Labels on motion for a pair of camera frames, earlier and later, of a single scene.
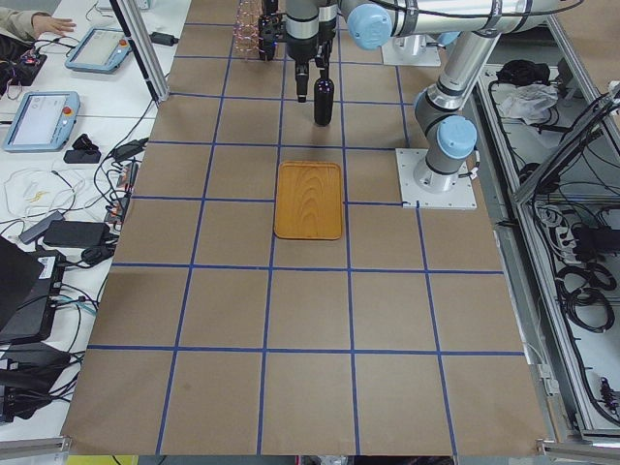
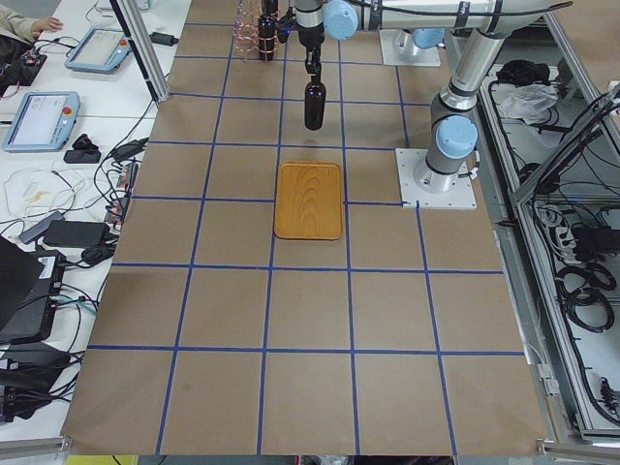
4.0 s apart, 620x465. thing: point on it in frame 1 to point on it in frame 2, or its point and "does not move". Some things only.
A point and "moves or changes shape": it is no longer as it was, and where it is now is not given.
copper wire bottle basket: x=247 y=44 does not move
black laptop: x=30 y=283 does not move
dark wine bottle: x=324 y=100 moves or changes shape
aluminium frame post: x=143 y=43 does not move
